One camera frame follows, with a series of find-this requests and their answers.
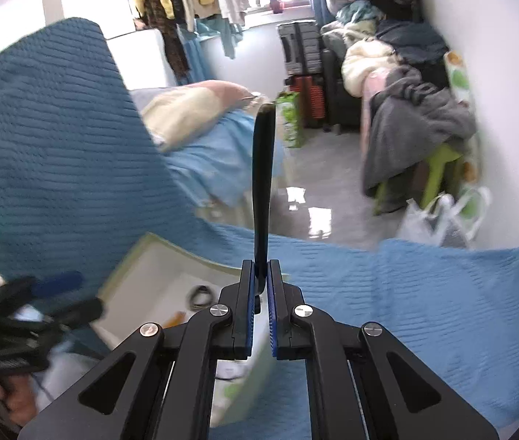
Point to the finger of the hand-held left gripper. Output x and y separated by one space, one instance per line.
58 283
78 311

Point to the pile of clothes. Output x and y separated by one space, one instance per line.
392 0

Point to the green jewelry box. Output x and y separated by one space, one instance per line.
158 275

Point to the cream fluffy blanket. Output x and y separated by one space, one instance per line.
365 64

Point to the green plastic stool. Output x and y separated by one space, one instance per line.
442 165

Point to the black headband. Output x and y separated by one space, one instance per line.
263 169

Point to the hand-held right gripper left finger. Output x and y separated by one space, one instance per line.
248 316

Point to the red suitcase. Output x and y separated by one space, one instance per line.
310 101

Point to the grey suitcase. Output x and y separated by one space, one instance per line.
298 48

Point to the white green patterned board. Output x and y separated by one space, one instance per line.
459 78

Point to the person's left hand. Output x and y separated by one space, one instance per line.
16 398

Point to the white tote bag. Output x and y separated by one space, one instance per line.
420 224

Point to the light blue duvet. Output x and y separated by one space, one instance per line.
213 156

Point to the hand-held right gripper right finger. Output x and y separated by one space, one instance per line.
272 321

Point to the white cabinet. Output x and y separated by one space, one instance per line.
140 55

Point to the green patterned bag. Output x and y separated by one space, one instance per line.
290 119

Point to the blue textured blanket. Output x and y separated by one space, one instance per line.
424 293

